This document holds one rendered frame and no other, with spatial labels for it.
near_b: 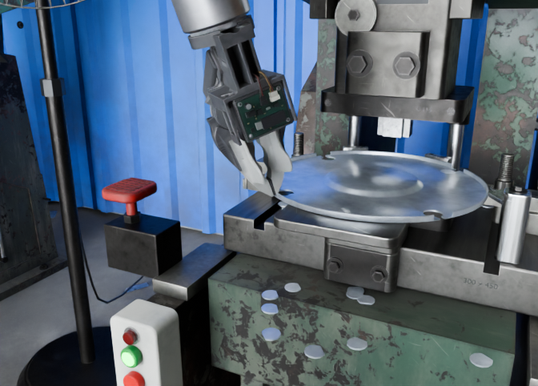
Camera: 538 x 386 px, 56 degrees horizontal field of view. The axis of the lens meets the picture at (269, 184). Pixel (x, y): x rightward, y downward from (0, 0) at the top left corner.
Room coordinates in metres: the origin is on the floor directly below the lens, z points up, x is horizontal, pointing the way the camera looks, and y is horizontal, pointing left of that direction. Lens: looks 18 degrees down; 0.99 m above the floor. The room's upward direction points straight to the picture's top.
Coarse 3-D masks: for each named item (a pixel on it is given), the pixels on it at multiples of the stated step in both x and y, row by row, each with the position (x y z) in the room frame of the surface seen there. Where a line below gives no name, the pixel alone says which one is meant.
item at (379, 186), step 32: (320, 160) 0.76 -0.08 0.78; (352, 160) 0.76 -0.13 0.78; (384, 160) 0.76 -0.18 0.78; (416, 160) 0.76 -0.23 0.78; (320, 192) 0.61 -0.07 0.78; (352, 192) 0.60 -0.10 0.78; (384, 192) 0.59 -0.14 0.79; (416, 192) 0.61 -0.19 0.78; (448, 192) 0.61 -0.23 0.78; (480, 192) 0.61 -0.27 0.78
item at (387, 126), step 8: (384, 120) 0.75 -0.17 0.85; (392, 120) 0.74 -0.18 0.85; (400, 120) 0.74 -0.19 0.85; (408, 120) 0.74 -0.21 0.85; (384, 128) 0.75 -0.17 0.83; (392, 128) 0.74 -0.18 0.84; (400, 128) 0.74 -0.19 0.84; (408, 128) 0.74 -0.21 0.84; (384, 136) 0.75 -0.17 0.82; (392, 136) 0.74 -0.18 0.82; (400, 136) 0.74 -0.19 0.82; (408, 136) 0.74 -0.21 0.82
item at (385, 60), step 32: (352, 0) 0.70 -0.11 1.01; (384, 0) 0.69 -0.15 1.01; (416, 0) 0.68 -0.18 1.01; (448, 0) 0.66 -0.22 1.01; (352, 32) 0.68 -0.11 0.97; (384, 32) 0.66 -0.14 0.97; (416, 32) 0.65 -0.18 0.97; (448, 32) 0.66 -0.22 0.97; (352, 64) 0.67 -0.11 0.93; (384, 64) 0.66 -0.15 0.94; (416, 64) 0.64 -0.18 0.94; (448, 64) 0.67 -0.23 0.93; (384, 96) 0.69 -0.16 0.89; (416, 96) 0.64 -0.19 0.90
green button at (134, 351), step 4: (124, 348) 0.55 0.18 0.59; (128, 348) 0.55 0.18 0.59; (132, 348) 0.55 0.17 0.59; (136, 348) 0.55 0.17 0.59; (120, 352) 0.55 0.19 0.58; (128, 352) 0.54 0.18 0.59; (132, 352) 0.54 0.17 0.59; (136, 352) 0.54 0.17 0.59; (140, 352) 0.55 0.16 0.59; (120, 356) 0.55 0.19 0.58; (132, 356) 0.54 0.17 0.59; (136, 356) 0.54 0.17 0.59; (140, 356) 0.55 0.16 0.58; (136, 360) 0.54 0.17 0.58; (140, 360) 0.55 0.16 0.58; (136, 364) 0.54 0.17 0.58
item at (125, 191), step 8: (112, 184) 0.71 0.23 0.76; (120, 184) 0.70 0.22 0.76; (128, 184) 0.70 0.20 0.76; (136, 184) 0.71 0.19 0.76; (144, 184) 0.70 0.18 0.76; (152, 184) 0.71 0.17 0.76; (104, 192) 0.68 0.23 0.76; (112, 192) 0.67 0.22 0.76; (120, 192) 0.67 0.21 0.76; (128, 192) 0.67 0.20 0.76; (136, 192) 0.67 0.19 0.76; (144, 192) 0.69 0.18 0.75; (152, 192) 0.70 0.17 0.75; (112, 200) 0.67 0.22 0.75; (120, 200) 0.67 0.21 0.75; (128, 200) 0.66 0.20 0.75; (136, 200) 0.67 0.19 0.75; (128, 208) 0.69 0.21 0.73; (136, 208) 0.70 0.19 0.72
